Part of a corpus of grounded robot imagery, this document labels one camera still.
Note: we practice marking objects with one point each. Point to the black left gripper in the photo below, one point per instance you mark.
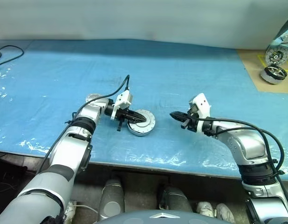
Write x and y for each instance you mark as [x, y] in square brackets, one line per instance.
[124, 116]

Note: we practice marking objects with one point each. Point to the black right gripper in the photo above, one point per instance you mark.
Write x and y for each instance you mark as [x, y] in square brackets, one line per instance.
[191, 121]

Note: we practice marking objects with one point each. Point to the silver spoked motor rotor housing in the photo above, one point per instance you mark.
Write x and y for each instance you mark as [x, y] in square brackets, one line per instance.
[142, 135]

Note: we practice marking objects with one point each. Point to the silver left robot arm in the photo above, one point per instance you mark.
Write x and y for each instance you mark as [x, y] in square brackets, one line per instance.
[64, 149]

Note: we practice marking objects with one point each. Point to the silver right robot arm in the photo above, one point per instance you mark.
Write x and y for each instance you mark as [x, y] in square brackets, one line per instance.
[248, 142]

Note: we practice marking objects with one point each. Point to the spare silver motor rotor housing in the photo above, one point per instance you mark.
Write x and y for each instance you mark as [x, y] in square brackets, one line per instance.
[266, 78]

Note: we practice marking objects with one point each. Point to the spare finned motor disc cover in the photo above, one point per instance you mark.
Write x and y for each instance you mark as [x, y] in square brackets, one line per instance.
[276, 55]

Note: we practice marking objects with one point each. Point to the dark grey rounded shape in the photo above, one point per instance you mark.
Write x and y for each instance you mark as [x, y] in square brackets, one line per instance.
[111, 200]
[174, 199]

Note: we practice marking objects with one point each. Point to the brown cardboard sheet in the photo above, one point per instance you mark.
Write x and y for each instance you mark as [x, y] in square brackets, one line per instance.
[251, 70]

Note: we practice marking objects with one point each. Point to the white shoe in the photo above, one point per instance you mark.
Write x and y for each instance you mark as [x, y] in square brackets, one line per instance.
[205, 208]
[224, 212]
[70, 210]

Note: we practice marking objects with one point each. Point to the blue plastic table cover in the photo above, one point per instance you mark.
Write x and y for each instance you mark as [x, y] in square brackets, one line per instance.
[53, 70]

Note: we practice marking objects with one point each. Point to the grey rounded body shell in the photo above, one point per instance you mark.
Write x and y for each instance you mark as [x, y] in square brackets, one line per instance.
[158, 219]

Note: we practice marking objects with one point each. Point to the light blue stand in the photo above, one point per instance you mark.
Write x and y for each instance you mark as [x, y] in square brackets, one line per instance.
[278, 42]

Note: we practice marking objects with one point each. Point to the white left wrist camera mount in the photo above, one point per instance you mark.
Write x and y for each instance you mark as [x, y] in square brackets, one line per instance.
[121, 99]

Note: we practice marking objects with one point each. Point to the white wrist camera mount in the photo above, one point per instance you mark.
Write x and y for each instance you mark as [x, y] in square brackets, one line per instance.
[203, 105]
[121, 99]

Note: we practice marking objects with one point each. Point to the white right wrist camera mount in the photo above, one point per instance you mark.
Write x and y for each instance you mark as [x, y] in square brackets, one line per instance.
[203, 105]

